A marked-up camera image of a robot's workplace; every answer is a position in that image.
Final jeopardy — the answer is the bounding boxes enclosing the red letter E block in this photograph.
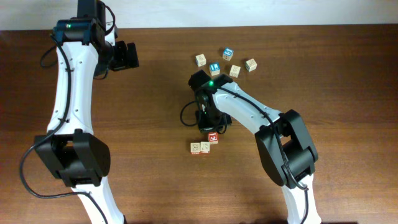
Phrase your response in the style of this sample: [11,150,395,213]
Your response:
[208,132,219,144]

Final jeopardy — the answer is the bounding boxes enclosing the plain wooden picture block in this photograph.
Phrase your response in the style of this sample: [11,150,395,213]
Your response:
[200,142,210,154]

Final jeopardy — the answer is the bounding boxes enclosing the green edged wooden block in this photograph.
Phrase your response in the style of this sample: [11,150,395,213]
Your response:
[245,58,257,72]
[190,142,201,155]

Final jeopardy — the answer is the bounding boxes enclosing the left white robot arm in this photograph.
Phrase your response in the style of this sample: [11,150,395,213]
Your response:
[32,1,139,223]

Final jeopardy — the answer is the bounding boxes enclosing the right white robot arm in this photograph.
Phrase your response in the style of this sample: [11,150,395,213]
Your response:
[188,70,322,223]

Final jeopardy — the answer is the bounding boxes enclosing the blue letter L block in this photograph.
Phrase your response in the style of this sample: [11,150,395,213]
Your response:
[210,63,221,76]

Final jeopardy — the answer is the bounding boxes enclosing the plain wooden block centre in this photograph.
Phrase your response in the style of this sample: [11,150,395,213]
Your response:
[229,65,241,78]

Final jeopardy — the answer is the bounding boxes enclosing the plain wooden block far left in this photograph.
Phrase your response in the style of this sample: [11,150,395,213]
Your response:
[195,54,206,67]

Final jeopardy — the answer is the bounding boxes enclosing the blue number five block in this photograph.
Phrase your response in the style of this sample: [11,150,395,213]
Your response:
[222,48,234,61]

